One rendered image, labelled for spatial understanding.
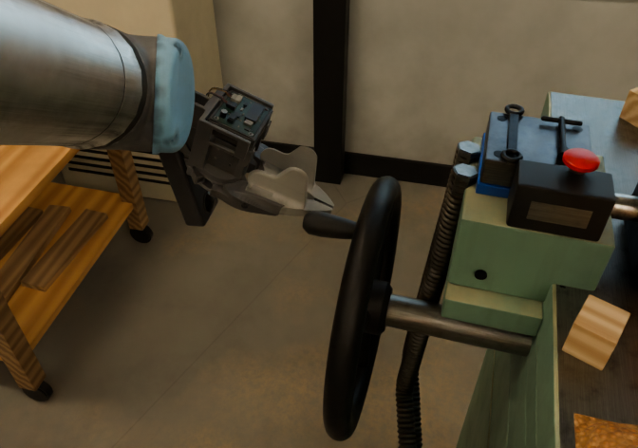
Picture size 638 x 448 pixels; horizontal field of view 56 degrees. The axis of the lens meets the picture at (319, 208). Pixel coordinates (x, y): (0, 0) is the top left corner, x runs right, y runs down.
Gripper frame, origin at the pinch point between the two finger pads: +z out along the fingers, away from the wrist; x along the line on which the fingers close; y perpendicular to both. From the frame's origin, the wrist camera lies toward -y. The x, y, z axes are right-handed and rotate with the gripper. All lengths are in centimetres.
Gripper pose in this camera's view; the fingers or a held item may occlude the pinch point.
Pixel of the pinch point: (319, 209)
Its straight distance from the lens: 62.7
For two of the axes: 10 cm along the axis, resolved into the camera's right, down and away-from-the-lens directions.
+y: 3.3, -6.4, -6.9
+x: 2.7, -6.4, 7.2
